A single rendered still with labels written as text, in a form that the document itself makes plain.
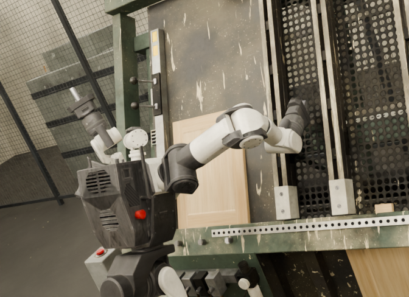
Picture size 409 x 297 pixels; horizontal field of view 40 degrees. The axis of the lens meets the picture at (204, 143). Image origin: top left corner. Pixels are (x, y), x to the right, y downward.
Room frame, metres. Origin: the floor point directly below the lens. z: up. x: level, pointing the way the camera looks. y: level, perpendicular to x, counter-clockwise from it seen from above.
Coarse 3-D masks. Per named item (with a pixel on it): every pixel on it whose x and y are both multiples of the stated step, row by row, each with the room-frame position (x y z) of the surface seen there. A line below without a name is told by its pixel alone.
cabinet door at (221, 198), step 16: (176, 128) 2.49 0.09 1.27; (192, 128) 2.42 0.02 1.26; (208, 128) 2.37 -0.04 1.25; (224, 160) 2.26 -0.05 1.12; (240, 160) 2.20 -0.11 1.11; (208, 176) 2.29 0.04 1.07; (224, 176) 2.23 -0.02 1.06; (240, 176) 2.17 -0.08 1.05; (208, 192) 2.26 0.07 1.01; (224, 192) 2.21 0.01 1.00; (240, 192) 2.15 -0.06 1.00; (192, 208) 2.30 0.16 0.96; (208, 208) 2.24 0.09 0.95; (224, 208) 2.19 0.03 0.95; (240, 208) 2.13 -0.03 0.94; (192, 224) 2.27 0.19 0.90; (208, 224) 2.21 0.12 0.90; (224, 224) 2.16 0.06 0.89
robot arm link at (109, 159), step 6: (96, 144) 2.25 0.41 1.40; (96, 150) 2.25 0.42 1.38; (102, 150) 2.25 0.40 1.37; (102, 156) 2.25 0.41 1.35; (108, 156) 2.31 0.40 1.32; (114, 156) 2.30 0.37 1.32; (120, 156) 2.28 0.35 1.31; (102, 162) 2.28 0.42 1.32; (108, 162) 2.26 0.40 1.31; (114, 162) 2.27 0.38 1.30
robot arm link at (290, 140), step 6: (282, 132) 1.79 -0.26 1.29; (288, 132) 1.79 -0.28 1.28; (294, 132) 1.80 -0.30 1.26; (282, 138) 1.77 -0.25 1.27; (288, 138) 1.78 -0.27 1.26; (294, 138) 1.80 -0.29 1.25; (300, 138) 1.84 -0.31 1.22; (276, 144) 1.78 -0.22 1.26; (282, 144) 1.77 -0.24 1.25; (288, 144) 1.77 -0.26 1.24; (294, 144) 1.79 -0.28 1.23; (300, 144) 1.84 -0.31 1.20; (294, 150) 1.80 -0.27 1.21; (300, 150) 1.83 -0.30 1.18
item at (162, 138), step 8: (160, 32) 2.72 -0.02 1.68; (152, 40) 2.72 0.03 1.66; (160, 40) 2.70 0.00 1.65; (152, 48) 2.71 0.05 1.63; (160, 48) 2.68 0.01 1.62; (152, 56) 2.69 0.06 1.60; (160, 56) 2.66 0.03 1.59; (152, 64) 2.68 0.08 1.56; (160, 64) 2.65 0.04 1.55; (160, 72) 2.63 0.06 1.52; (160, 120) 2.54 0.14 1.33; (168, 120) 2.56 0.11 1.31; (160, 128) 2.53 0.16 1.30; (168, 128) 2.54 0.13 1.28; (160, 136) 2.51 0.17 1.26; (168, 136) 2.52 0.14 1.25; (160, 144) 2.50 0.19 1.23; (168, 144) 2.50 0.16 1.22; (160, 152) 2.49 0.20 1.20
